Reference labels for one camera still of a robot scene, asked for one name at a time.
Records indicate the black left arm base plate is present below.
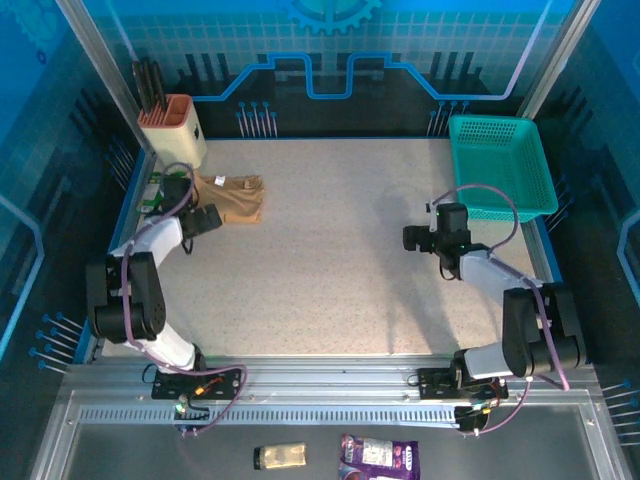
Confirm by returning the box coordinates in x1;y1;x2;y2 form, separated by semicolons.
151;367;243;401

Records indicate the slotted aluminium cable rail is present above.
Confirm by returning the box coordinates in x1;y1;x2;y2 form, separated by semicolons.
77;404;461;428

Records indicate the green printed packet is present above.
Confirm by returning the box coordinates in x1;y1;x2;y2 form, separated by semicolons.
141;170;169;217

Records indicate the small beige jar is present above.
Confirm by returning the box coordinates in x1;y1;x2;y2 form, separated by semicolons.
252;441;308;471

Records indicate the teal plastic basket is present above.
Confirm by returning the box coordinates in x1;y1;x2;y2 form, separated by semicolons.
447;113;559;224

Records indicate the aluminium frame post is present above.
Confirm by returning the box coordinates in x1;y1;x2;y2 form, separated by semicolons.
514;0;601;120
54;0;157;152

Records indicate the black knife handle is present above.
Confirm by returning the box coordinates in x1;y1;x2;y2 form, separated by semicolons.
141;56;158;109
151;59;169;109

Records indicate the tan t-shirt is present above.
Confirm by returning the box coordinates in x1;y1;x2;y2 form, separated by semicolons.
191;173;267;227

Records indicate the purple snack bag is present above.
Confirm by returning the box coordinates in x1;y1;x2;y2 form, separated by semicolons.
338;433;420;480

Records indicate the aluminium base beam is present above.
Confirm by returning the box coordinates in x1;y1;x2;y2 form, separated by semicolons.
64;354;596;402

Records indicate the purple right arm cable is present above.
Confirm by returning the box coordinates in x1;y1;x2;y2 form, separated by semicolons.
430;183;572;437

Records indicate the beige orange-topped utensil holder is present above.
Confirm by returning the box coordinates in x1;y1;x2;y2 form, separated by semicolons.
137;93;208;169

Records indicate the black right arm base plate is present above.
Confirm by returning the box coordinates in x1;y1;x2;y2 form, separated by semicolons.
417;367;509;401

